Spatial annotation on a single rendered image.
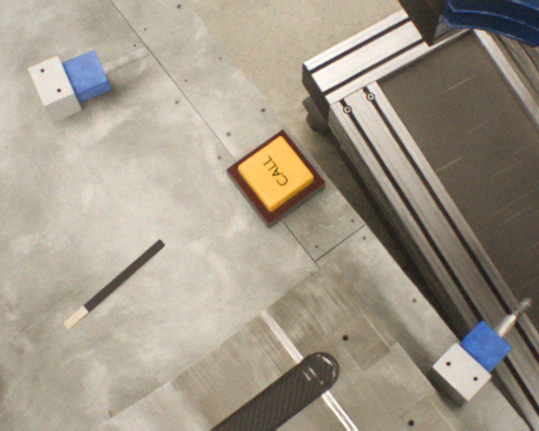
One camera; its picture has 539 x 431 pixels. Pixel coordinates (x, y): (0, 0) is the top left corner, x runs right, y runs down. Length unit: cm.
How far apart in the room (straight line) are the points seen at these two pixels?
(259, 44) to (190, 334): 106
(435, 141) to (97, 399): 89
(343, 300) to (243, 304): 14
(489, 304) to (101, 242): 78
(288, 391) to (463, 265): 76
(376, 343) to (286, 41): 113
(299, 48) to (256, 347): 114
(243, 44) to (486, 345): 114
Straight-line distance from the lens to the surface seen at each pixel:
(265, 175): 127
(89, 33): 139
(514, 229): 194
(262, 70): 222
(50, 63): 133
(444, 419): 120
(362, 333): 121
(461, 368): 122
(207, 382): 118
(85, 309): 129
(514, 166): 197
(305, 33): 225
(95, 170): 133
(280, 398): 118
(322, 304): 118
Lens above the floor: 205
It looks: 74 degrees down
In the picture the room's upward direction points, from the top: 4 degrees counter-clockwise
